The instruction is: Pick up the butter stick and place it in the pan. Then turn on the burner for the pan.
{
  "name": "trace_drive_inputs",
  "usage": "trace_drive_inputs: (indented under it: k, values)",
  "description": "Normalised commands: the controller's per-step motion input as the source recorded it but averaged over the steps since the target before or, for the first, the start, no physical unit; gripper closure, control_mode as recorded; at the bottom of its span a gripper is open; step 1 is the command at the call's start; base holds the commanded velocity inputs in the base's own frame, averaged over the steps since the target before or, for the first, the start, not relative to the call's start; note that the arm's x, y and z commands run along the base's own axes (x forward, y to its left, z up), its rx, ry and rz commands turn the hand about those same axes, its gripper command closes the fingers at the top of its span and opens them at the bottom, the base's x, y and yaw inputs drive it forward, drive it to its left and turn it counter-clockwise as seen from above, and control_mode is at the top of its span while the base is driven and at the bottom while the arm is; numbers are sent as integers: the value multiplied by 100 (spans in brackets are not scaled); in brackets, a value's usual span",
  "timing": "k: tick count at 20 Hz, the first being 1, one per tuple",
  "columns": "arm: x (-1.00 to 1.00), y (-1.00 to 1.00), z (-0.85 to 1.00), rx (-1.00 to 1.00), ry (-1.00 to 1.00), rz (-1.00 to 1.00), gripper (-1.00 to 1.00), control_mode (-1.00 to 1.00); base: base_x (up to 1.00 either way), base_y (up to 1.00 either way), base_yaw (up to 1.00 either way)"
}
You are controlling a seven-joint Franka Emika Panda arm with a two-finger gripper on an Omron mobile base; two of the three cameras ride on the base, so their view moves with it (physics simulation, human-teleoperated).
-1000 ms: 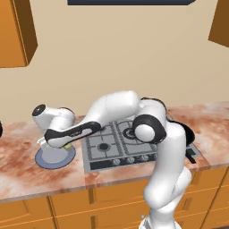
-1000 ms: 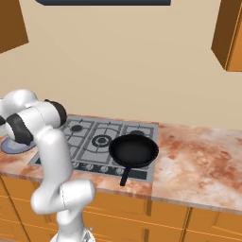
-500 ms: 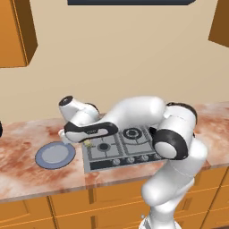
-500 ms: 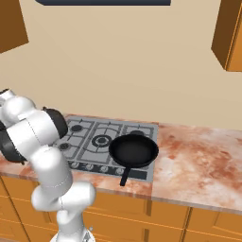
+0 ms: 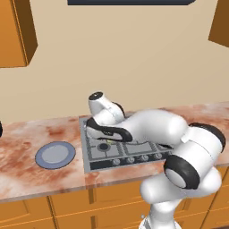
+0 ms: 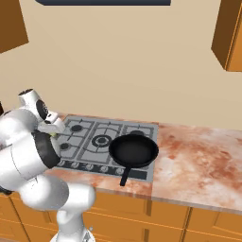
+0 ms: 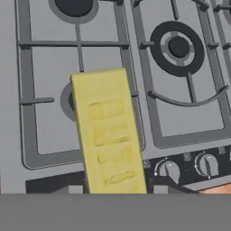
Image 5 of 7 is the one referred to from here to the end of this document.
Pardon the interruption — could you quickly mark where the grey gas hob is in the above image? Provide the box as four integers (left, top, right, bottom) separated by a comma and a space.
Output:
78, 114, 181, 174

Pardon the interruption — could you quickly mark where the blue-grey round plate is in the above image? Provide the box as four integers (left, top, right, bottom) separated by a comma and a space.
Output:
34, 140, 77, 171

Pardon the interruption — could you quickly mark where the orange drawer front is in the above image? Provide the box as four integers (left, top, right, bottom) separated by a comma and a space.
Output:
55, 205, 151, 229
47, 186, 148, 217
0, 196, 52, 225

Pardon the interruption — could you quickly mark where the dark range hood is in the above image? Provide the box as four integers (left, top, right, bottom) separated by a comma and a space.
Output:
66, 0, 198, 6

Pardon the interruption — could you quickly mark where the orange base cupboard front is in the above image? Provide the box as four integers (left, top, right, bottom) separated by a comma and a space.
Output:
174, 165, 229, 229

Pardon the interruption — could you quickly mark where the orange drawer handle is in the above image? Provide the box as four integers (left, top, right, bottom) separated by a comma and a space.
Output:
89, 215, 99, 229
88, 189, 98, 205

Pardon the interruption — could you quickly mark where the orange wall cupboard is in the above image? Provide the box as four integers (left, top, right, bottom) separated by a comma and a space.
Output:
208, 0, 229, 49
0, 0, 39, 69

